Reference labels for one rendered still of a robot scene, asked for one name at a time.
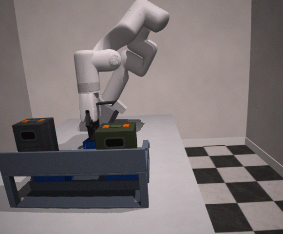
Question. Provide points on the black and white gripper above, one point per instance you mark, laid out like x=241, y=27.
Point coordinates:
x=90, y=111

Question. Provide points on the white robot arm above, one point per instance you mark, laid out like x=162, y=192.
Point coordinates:
x=132, y=30

